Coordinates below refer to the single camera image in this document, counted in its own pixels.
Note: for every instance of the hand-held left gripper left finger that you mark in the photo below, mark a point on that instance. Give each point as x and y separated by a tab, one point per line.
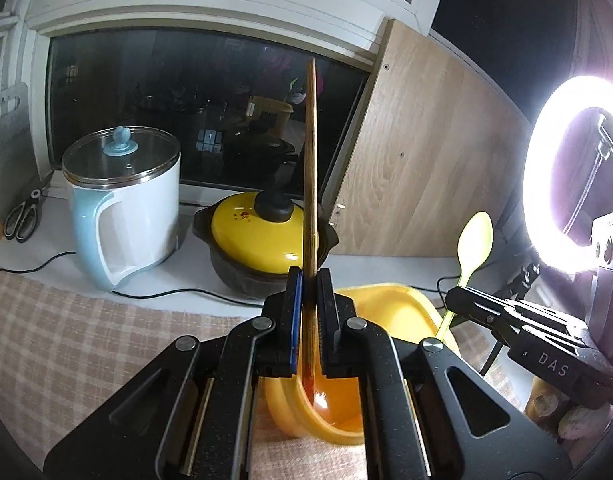
296	320

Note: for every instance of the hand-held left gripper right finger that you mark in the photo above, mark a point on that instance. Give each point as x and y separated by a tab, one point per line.
326	320

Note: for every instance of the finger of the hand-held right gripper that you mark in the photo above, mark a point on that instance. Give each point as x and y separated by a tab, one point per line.
479	312
551	322

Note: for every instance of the yellow plastic utensil container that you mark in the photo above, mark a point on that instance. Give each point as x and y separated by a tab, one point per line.
386	305

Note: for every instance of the green plastic spoon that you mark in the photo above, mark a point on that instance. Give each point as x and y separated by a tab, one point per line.
475	237

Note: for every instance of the wooden chopstick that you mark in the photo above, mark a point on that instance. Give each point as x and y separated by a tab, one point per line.
311	160

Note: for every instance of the person's right hand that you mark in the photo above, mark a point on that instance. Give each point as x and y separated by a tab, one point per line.
586	422

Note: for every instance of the black tripod stand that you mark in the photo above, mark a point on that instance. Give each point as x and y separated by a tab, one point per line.
524	282

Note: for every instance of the black pot with yellow lid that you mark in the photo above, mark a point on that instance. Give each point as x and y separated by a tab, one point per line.
236	230

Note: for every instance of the light wooden panel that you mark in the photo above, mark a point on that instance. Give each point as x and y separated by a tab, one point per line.
426	160

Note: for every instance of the phone holder clamp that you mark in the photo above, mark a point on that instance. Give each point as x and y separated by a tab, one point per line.
606	145

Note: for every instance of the white blue electric kettle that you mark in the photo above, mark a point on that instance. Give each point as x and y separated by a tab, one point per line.
141	200

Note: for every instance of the beige checked tablecloth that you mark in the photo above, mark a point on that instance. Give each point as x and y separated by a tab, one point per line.
86	350

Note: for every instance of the grey metal cutting board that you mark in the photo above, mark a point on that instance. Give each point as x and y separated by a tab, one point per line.
11	160

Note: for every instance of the white window frame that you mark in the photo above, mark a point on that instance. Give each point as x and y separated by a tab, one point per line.
211	5

